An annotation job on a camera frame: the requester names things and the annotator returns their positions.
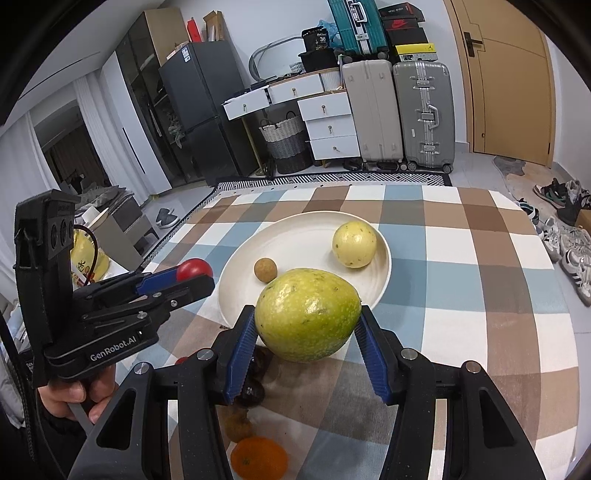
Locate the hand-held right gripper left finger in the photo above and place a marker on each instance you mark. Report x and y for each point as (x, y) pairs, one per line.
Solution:
(240, 355)

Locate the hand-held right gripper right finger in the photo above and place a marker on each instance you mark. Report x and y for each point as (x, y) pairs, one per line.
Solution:
(371, 360)

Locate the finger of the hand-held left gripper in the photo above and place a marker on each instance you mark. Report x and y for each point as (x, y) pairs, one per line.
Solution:
(157, 281)
(194, 290)

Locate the red cherry tomato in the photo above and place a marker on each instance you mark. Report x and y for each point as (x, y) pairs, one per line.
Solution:
(194, 268)
(182, 360)

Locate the dark red cherry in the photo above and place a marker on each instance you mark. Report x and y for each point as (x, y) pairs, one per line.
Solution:
(251, 392)

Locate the brown longan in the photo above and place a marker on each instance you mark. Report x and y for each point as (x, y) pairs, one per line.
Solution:
(265, 270)
(238, 427)

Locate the green passion fruit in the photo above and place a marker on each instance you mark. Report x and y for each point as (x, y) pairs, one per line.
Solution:
(304, 314)

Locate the orange tangerine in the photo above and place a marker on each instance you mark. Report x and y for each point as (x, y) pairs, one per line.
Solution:
(258, 459)

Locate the yellow passion fruit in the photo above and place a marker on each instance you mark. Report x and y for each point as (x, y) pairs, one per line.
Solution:
(354, 244)

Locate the white round plate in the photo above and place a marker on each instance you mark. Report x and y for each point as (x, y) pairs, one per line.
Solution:
(300, 235)

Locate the person's left hand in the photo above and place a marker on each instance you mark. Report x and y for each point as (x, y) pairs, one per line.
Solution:
(101, 392)

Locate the yellow plastic bag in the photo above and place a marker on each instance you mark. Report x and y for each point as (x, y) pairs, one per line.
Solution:
(85, 258)

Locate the brown cardboard box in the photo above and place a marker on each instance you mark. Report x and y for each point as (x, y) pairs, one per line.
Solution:
(129, 235)

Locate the grey slippers pair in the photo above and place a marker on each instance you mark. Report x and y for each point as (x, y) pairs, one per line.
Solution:
(165, 218)

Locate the checked tablecloth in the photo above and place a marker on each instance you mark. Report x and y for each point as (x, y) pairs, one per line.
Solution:
(461, 277)

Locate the black white striped rug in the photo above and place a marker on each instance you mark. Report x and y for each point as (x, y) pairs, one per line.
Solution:
(323, 179)

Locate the woven laundry basket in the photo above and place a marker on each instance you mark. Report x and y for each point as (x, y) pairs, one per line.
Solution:
(286, 143)

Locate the dark glass cabinet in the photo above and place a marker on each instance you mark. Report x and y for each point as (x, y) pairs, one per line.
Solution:
(138, 92)

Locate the black refrigerator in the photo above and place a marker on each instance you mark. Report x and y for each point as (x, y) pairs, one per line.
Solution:
(207, 92)

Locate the white drawer chest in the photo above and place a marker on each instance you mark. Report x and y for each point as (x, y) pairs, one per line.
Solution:
(328, 124)

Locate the pile of worn sneakers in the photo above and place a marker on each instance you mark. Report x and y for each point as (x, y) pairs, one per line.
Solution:
(568, 240)

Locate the irregular grey door mat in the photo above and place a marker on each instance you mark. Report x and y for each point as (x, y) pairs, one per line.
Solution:
(508, 168)

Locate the small white basket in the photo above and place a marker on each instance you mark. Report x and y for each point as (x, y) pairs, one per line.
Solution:
(296, 68)

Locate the grey hoop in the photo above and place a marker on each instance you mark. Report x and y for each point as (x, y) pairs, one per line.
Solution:
(258, 53)

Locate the beige suitcase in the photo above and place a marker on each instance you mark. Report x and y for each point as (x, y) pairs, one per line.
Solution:
(371, 110)

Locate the silver suitcase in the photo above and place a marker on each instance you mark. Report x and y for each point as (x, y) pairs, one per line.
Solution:
(425, 115)

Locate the white ribbed bin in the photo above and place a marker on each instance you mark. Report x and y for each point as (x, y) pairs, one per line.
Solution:
(331, 78)

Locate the red packet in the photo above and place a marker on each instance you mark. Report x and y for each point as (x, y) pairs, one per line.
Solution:
(194, 30)

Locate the black storage box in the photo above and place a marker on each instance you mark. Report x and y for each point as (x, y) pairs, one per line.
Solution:
(318, 60)

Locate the tall cardboard box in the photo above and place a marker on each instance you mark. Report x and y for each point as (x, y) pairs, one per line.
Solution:
(214, 25)

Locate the black printed bag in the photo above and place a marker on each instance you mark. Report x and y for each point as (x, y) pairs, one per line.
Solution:
(321, 39)

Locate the blue plastic bag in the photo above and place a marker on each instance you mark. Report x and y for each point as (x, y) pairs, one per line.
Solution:
(328, 25)

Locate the wooden door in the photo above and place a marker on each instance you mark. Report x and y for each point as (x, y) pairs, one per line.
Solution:
(508, 83)

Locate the teal suitcase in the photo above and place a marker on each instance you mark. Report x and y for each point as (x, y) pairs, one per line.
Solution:
(358, 27)

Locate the yellow black shoe box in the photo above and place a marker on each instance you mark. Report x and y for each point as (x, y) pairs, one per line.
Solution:
(415, 51)

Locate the black red shoe box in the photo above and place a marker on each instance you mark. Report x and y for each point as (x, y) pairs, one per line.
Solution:
(399, 11)

